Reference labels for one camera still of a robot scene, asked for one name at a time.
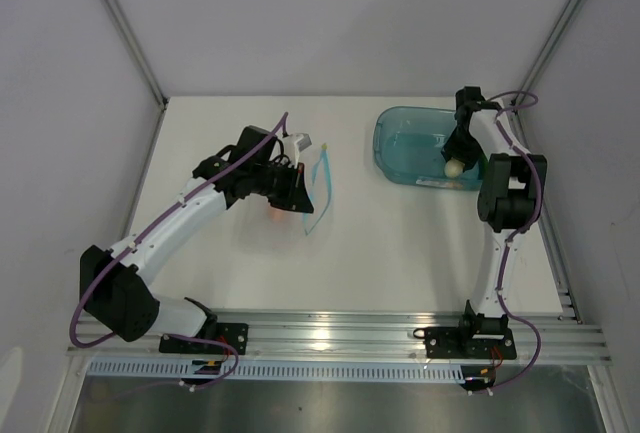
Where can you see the brown egg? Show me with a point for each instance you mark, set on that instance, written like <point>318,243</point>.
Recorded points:
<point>277,215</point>

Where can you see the right aluminium side rail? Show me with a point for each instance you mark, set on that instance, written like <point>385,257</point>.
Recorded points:
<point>545,281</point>

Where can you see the aluminium corner post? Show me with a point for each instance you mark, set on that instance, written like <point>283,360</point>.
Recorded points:
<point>568,14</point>
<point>130,42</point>

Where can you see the green cucumber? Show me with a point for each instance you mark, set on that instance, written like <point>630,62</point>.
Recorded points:
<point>483,160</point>

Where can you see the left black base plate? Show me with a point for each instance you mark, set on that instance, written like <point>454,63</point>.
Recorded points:
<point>234,334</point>

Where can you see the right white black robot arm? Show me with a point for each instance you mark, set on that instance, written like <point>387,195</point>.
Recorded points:
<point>508,204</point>

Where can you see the blue plastic tub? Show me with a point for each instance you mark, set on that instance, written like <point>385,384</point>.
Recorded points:
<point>407,144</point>

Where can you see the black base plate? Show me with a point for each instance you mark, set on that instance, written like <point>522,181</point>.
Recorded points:
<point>234,334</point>
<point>453,343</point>

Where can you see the right aluminium corner post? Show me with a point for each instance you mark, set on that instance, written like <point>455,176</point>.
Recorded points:
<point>568,14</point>

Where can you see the left aluminium corner post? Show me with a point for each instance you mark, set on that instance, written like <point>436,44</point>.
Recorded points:
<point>130,42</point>

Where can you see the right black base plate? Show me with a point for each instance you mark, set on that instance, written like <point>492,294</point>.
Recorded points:
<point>453,343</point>

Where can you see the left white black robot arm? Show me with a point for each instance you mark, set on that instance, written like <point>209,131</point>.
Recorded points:
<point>115,282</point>

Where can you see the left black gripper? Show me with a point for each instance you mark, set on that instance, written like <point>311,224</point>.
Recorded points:
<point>295,198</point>

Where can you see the white egg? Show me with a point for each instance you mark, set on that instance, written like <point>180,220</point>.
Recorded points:
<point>453,168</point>

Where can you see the clear zip top bag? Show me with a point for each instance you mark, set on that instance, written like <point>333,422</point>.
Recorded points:
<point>258,233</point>

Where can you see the aluminium front rail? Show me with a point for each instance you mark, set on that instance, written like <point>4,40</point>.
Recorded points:
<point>388,338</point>

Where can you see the white slotted cable duct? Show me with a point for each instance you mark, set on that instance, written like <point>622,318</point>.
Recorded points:
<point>278,370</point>

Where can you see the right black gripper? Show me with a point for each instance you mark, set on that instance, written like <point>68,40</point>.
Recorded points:
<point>469,158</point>

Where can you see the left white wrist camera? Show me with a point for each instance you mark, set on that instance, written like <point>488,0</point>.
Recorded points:
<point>294,144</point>

